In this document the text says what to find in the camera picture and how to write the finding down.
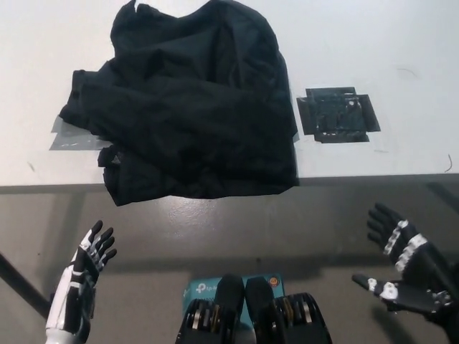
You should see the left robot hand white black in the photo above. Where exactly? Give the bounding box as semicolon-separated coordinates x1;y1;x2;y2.
44;220;118;333

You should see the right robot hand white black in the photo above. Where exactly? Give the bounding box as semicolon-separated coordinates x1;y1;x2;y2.
351;202;453;317

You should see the black jacket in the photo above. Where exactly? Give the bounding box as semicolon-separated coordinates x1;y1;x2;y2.
59;0;301;207

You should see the black table leg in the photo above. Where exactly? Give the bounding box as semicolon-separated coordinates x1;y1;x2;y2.
0;250;52;317

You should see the teal tp-link box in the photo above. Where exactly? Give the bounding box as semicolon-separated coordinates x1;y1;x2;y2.
181;274;284;325

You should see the grey tape patch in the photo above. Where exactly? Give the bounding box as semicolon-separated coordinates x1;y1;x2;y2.
49;116;113;151

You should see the black tape patch with foil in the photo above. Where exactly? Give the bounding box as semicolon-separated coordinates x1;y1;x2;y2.
296;86;382;145

